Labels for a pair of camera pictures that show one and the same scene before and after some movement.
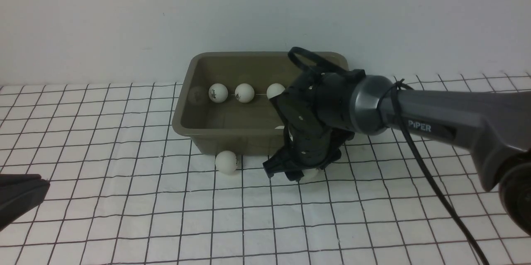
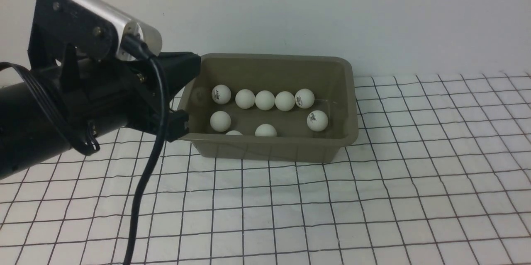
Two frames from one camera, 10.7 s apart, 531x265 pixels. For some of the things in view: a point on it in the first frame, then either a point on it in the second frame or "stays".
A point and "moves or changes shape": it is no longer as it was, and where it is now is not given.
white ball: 244,92 moves or changes shape
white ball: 312,175 moves or changes shape
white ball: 274,89 → 264,100
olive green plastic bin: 224,102 stays
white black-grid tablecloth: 124,189 stays
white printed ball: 226,162 → 234,132
